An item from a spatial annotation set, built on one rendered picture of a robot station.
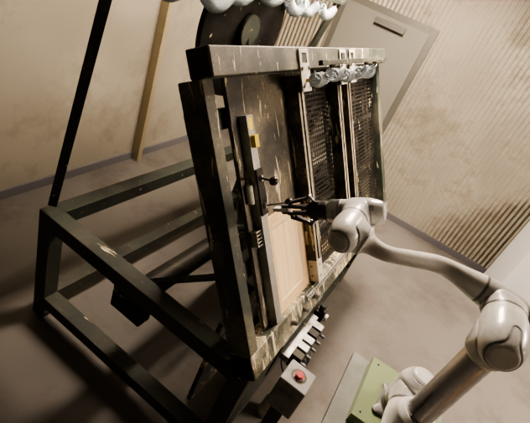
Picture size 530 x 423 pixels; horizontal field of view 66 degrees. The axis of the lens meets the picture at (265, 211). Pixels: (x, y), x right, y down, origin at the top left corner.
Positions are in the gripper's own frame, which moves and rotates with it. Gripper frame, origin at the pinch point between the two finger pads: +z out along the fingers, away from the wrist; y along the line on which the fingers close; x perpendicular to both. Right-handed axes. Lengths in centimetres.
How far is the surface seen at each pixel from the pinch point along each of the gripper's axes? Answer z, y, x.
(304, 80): 5, -48, 45
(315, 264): 9, 46, 44
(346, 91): 9, -38, 114
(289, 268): 14.0, 39.3, 24.1
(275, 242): 14.0, 21.2, 14.1
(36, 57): 205, -89, 46
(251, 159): 12.3, -20.3, 1.7
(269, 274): 11.7, 31.6, 1.6
